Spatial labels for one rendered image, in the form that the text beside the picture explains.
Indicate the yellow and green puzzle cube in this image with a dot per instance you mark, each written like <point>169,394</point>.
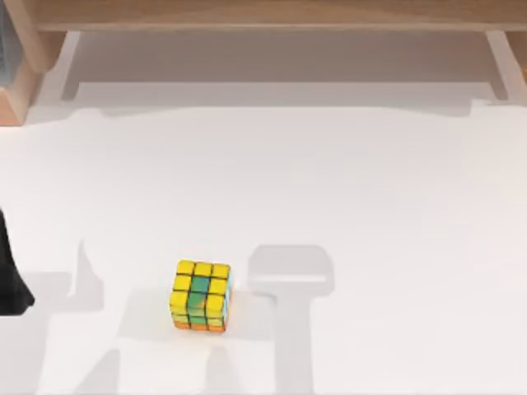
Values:
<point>200,295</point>

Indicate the pale wooden shelf unit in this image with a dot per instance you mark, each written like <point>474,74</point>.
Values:
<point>255,16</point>

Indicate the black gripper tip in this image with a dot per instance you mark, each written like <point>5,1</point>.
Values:
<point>11,288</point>

